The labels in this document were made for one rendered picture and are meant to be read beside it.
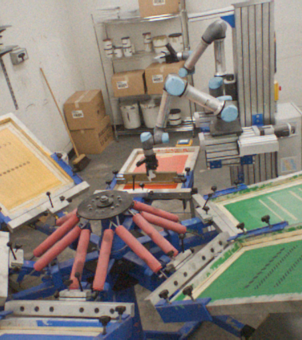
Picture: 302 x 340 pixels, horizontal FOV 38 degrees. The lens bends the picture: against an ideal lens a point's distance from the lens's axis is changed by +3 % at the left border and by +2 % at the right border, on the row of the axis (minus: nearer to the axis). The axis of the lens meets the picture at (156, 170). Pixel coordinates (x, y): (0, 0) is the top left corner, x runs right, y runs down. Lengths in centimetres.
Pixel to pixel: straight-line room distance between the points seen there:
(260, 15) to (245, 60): 29
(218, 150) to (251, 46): 75
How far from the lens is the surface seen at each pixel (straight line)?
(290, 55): 657
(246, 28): 323
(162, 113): 310
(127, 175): 321
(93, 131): 637
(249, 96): 336
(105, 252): 217
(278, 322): 209
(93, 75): 709
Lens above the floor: 243
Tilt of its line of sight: 26 degrees down
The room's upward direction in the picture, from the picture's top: 9 degrees counter-clockwise
